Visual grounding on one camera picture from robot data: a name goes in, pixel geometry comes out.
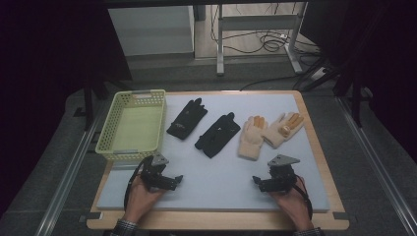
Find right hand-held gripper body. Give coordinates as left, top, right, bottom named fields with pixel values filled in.
left=266, top=153, right=301, bottom=194

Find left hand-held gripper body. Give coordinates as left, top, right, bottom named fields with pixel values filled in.
left=140, top=152, right=173, bottom=192

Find plain beige knit glove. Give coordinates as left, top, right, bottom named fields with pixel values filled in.
left=237, top=115, right=269, bottom=162

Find yellow-green plastic basket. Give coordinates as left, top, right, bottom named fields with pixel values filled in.
left=94, top=88, right=167, bottom=162

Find black glove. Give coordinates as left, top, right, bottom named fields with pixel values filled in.
left=194, top=111, right=242, bottom=159
left=165, top=96, right=209, bottom=141

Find person's left hand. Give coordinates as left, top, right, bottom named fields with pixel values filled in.
left=125, top=176, right=167, bottom=224

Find person's right hand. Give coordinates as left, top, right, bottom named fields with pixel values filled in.
left=269, top=176, right=315, bottom=231

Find white foam mat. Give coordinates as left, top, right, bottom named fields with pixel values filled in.
left=95, top=93, right=330, bottom=212

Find beige knit glove with button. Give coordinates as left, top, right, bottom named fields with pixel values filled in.
left=262, top=111, right=305, bottom=149

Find black stand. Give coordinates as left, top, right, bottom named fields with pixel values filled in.
left=73, top=74, right=133, bottom=132
left=292, top=54, right=376, bottom=130

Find white power strip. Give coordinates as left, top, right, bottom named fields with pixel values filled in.
left=310, top=66, right=328, bottom=82

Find white cabinet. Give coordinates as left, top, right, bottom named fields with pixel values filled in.
left=107, top=5, right=197, bottom=57

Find dark curtain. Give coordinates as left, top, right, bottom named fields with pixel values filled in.
left=299, top=0, right=417, bottom=165
left=0, top=0, right=133, bottom=217

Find right hand-held gripper cable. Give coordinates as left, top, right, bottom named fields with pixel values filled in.
left=292, top=174, right=314, bottom=221

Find dark corner bracket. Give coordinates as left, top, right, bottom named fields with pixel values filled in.
left=78, top=211, right=103, bottom=224

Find aluminium rail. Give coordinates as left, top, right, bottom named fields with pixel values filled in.
left=33, top=100, right=106, bottom=236
left=336, top=96, right=417, bottom=236

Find black floor cable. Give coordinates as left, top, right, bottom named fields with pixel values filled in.
left=239, top=74, right=301, bottom=92

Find tangle of floor cables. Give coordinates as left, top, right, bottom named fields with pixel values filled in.
left=210, top=3, right=322, bottom=56

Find white metal stand frame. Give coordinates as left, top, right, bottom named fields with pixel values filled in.
left=215, top=2, right=309, bottom=77

